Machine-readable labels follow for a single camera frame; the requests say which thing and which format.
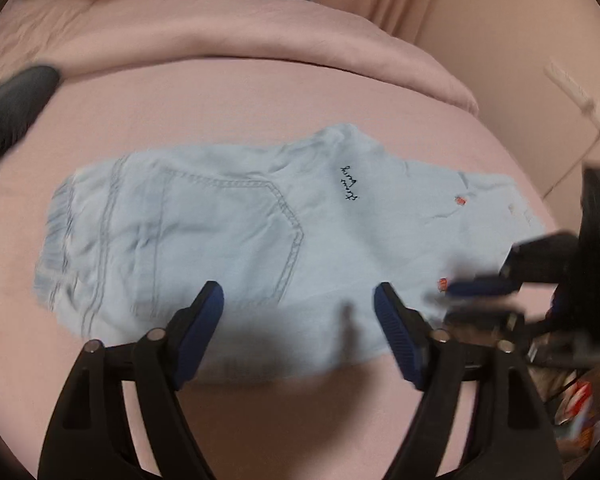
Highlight dark grey rolled garment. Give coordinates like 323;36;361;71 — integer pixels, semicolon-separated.
0;64;62;161

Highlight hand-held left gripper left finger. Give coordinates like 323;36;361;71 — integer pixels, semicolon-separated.
37;281;225;480

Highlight white wall socket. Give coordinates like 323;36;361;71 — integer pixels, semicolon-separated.
545;62;600;136

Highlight white cable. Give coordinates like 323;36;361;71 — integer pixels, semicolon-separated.
540;135;600;201

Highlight pink duvet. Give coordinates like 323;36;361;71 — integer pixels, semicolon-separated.
0;0;478;116

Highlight light blue denim shorts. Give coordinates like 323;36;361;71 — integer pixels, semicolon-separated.
34;122;548;386

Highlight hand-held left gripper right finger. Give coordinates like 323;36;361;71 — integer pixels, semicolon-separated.
373;282;563;480

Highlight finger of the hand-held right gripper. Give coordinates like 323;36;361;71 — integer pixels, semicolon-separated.
440;275;523;301
440;305;528;333

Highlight red printed packet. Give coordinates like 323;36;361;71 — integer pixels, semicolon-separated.
552;380;598;451

